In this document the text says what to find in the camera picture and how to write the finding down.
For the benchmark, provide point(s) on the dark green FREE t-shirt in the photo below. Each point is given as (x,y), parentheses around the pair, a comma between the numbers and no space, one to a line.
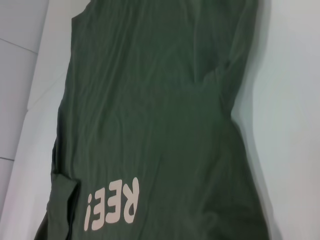
(150,112)

